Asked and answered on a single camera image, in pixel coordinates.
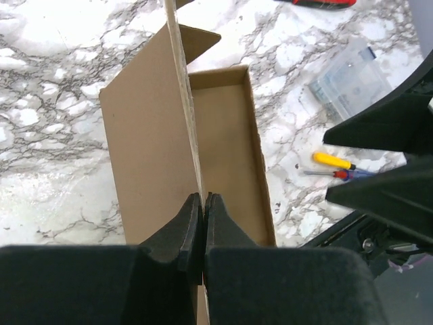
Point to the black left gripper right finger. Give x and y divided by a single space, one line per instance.
287 287

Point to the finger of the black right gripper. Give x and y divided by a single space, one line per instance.
399 122
401 198

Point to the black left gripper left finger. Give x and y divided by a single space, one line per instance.
101 284

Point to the brown cardboard express box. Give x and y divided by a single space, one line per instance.
190 181

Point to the red black utility knife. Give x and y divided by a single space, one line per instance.
323 4

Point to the clear plastic parts box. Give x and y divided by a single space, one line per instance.
351 81

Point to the black front mounting rail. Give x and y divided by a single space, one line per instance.
381 246

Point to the blue red handled screwdriver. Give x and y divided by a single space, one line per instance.
343 174

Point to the yellow handled screwdriver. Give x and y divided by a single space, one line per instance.
333 161

